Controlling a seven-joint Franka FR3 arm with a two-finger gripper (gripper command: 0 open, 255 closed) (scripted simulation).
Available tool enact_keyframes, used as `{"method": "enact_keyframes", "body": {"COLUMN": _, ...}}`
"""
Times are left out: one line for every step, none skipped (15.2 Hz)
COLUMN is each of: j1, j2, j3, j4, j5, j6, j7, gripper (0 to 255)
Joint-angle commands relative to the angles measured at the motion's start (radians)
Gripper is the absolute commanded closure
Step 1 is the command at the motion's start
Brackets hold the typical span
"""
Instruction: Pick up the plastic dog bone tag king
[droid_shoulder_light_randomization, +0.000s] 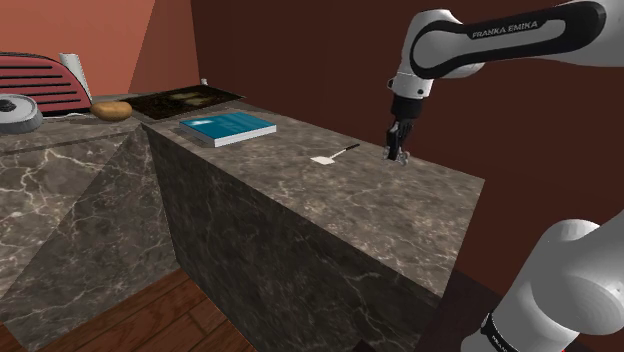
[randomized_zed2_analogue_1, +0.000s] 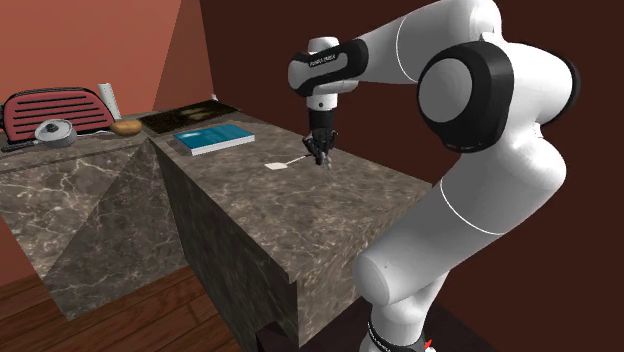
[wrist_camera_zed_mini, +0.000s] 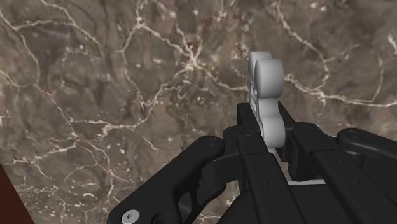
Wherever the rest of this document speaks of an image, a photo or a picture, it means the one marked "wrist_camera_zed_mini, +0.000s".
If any white rounded lobed object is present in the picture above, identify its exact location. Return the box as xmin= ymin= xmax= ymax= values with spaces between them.
xmin=247 ymin=51 xmax=286 ymax=156

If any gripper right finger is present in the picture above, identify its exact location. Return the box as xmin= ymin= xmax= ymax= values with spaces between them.
xmin=275 ymin=101 xmax=397 ymax=224

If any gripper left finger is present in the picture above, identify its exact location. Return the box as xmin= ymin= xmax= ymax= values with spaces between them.
xmin=106 ymin=102 xmax=309 ymax=224

